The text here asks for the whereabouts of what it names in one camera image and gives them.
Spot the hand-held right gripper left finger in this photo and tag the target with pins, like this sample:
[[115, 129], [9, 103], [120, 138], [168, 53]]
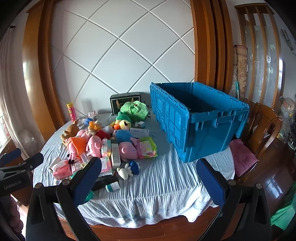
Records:
[[86, 183]]

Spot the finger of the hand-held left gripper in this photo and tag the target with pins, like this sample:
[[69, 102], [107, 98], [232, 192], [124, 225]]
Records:
[[32, 161], [10, 154]]

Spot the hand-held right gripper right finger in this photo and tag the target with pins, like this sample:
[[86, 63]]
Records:
[[212, 185]]

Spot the brown bear plush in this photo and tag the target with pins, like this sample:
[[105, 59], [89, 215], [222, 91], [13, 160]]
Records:
[[70, 132]]

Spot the pig plush teal body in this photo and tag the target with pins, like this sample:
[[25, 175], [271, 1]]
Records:
[[127, 150]]

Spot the blue plastic crate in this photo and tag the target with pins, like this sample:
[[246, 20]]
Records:
[[203, 129]]

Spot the small white green bottle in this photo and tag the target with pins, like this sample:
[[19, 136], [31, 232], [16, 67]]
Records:
[[112, 186]]

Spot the pink white tissue pack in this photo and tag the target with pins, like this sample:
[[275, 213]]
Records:
[[62, 171]]

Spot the pink pig plush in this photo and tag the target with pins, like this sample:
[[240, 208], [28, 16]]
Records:
[[93, 144]]

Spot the pig plush orange dress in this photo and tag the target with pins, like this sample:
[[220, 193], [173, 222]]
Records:
[[77, 144]]

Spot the white box orange trim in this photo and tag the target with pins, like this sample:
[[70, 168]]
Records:
[[115, 155]]

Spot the pink seat cushion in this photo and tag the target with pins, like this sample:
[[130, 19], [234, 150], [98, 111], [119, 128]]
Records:
[[242, 155]]

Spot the blue plush white hands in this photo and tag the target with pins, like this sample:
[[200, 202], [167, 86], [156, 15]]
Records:
[[129, 170]]

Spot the red white plush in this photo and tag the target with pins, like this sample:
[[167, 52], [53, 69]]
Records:
[[104, 134]]

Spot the cream plush orange bow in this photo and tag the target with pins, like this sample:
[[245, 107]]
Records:
[[95, 127]]

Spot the sheer curtain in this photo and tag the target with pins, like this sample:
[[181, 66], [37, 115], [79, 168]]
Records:
[[11, 92]]

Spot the red yellow tube can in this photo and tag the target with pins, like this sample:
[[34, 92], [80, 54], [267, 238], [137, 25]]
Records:
[[72, 112]]

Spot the small pink white box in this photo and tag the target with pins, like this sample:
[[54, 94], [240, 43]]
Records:
[[92, 113]]

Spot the pink green pad pack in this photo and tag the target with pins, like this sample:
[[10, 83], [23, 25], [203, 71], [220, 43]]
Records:
[[148, 148]]

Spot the yellow duck plush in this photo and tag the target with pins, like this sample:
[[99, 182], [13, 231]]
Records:
[[122, 121]]

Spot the white flat medicine box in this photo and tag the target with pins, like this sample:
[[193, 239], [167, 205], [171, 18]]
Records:
[[140, 133]]

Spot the wooden chair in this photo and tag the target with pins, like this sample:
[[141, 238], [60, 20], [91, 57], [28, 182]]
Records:
[[261, 129]]

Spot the green cloth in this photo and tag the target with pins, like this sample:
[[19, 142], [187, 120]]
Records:
[[284, 215]]

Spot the small white teal box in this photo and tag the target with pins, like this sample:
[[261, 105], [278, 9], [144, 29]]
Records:
[[140, 124]]

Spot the green frog plush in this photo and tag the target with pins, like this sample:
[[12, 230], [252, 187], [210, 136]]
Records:
[[135, 109]]

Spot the black gift box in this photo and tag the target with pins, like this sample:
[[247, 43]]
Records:
[[126, 98]]

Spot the filled clear plastic bag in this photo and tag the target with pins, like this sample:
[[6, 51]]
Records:
[[288, 111]]

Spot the rolled patterned mat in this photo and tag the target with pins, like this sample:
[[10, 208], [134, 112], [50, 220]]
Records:
[[241, 69]]

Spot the wooden frosted glass door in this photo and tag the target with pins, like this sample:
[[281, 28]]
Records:
[[261, 58]]

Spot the wooden wall frame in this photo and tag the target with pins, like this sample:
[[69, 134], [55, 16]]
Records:
[[37, 69], [210, 41]]

